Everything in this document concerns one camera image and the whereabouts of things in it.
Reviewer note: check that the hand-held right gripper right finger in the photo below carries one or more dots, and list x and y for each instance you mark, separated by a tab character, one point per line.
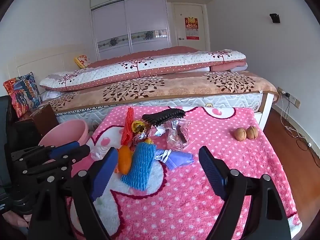
212	171

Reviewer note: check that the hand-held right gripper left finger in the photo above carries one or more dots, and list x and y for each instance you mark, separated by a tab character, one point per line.
103	173

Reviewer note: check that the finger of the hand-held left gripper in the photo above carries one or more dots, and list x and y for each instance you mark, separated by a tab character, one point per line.
75	155
63	150

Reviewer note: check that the pink plastic bin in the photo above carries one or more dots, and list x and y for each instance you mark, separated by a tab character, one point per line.
67	132

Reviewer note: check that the large orange peel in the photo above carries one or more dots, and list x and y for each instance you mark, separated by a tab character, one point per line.
124	160

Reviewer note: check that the blue foam net sleeve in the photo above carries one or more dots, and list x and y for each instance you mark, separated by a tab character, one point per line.
140	165

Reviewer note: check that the purple plastic wrapper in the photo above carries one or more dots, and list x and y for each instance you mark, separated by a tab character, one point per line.
175	160

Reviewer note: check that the red foam net sleeve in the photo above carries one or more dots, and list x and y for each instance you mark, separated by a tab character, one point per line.
128	125

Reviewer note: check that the gold candy wrapper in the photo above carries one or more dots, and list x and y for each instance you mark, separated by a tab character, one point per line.
138	126

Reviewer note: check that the black comb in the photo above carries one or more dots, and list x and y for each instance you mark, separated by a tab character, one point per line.
162	116

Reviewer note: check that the brown wooden nightstand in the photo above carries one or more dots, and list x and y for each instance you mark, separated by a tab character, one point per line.
43	120

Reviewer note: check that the pink polka dot printed blanket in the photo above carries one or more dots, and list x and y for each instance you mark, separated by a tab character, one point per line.
190	205

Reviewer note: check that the clear plastic wrapper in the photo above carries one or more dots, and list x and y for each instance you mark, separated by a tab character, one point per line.
176	137

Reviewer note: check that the black furniture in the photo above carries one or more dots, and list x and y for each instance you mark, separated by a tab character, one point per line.
5	120

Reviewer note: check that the colourful printed cushion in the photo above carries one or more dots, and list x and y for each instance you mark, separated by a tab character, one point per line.
22	93

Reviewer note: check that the white quilted mattress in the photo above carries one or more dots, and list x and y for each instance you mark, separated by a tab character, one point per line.
175	101

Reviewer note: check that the yellow floral pillow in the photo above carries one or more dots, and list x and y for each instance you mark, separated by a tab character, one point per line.
82	60

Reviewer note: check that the beige leaf print blanket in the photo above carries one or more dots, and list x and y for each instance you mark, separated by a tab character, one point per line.
175	85

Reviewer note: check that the folded dotted quilt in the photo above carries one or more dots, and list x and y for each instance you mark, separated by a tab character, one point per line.
150	65

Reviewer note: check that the white sliding door wardrobe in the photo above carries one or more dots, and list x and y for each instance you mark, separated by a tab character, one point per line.
130	22

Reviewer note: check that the white door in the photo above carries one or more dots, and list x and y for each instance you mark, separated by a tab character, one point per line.
190	10

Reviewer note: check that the white bed frame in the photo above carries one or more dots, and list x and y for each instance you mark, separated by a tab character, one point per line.
266	110

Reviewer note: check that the wall power outlet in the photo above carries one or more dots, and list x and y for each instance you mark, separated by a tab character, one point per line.
292	100

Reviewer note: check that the red wall calendar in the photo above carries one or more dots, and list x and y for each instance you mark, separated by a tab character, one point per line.
192	27

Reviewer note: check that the black wall mount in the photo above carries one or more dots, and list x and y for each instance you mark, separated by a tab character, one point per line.
275	18

